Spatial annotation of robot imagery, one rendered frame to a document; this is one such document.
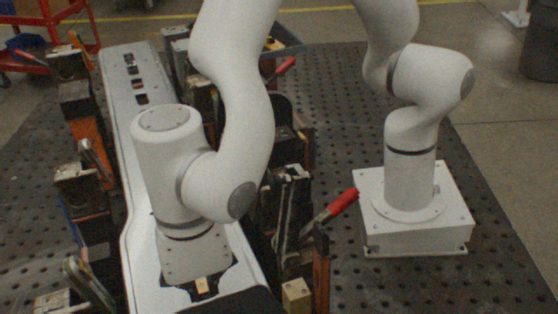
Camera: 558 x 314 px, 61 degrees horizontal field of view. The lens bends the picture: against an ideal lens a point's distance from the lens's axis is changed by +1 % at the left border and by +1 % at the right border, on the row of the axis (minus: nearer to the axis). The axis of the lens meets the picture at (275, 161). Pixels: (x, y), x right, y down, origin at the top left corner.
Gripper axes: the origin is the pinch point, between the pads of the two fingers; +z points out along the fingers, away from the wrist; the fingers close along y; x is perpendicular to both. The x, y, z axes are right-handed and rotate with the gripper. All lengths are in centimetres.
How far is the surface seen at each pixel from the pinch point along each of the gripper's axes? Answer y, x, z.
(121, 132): 7, -58, 3
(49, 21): 39, -290, 44
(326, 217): -20.8, 0.7, -8.2
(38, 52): 56, -323, 75
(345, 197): -24.2, 0.4, -11.0
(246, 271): -7.9, -3.5, 3.0
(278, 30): -38, -65, -13
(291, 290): -11.7, 7.9, -3.4
